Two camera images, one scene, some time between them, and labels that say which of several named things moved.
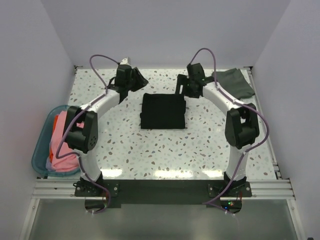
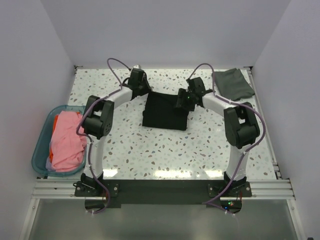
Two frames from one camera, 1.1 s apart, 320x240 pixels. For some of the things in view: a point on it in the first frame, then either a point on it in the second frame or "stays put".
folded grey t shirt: (233, 81) stays put
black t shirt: (163, 111) stays put
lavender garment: (48, 164) stays put
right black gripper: (182, 80) → (182, 93)
